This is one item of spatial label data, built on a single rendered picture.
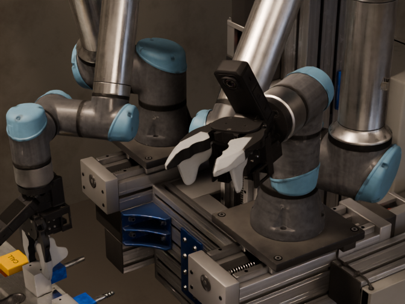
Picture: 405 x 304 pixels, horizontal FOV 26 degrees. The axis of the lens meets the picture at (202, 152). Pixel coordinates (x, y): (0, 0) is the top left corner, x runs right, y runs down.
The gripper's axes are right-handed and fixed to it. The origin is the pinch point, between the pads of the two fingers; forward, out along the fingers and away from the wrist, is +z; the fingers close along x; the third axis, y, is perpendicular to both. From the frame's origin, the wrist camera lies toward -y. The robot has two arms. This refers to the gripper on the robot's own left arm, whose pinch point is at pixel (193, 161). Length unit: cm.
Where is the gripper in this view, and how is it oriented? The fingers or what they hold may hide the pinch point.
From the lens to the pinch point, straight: 110.0
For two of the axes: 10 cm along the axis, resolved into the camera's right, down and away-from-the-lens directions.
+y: 1.2, 9.2, 3.8
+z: -5.2, 3.8, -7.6
